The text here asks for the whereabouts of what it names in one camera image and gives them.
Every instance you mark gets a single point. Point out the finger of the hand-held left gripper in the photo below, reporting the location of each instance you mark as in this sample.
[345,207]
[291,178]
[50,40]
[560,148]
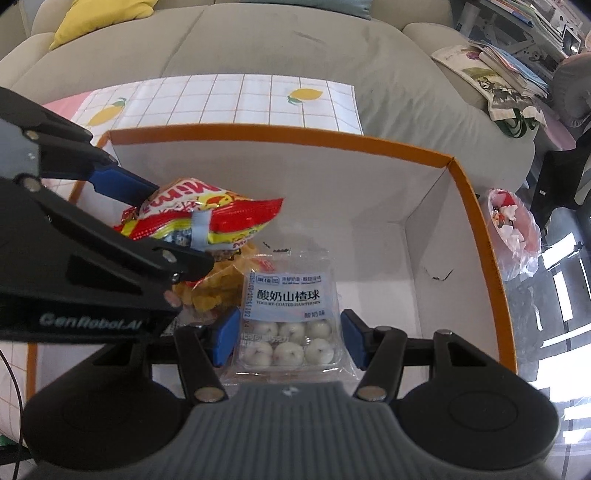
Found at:
[122,184]
[161,256]

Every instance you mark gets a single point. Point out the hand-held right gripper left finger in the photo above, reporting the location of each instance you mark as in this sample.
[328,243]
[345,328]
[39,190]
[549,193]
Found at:
[226,339]

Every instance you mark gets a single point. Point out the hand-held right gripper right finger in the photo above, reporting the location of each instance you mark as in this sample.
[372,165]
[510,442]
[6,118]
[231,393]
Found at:
[353,339]

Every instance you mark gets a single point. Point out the yellow fried snack packet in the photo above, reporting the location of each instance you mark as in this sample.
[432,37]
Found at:
[217,286]

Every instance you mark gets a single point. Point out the clear pack of white balls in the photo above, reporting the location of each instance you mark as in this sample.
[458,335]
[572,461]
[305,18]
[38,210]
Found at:
[288,295]

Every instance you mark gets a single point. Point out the red stick snack packet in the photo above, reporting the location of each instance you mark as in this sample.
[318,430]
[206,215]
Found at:
[231,214]

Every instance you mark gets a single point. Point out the orange cardboard box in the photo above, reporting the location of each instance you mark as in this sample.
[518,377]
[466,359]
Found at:
[323,194]

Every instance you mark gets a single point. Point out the person's left hand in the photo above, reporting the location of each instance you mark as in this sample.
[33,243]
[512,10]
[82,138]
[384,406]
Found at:
[174,300]

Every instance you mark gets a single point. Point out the checked lemon print tablecloth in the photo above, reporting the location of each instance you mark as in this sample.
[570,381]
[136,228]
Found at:
[231,101]

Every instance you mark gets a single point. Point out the yellow pillow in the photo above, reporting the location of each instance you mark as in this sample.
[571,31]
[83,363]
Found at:
[97,21]

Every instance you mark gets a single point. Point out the trash bin with plastic bag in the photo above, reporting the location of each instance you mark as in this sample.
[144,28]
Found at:
[512,226]

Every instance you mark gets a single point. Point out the beige sofa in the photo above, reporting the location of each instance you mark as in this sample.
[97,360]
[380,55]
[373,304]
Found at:
[277,41]

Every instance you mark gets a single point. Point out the blue pillow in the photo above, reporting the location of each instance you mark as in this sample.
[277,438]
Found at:
[314,5]

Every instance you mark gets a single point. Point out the black hanging bag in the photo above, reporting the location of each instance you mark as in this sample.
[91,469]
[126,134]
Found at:
[561,175]

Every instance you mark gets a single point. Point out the grey office chair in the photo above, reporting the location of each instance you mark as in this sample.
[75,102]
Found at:
[572,87]

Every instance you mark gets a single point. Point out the cluttered grey desk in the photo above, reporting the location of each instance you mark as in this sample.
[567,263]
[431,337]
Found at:
[521,18]

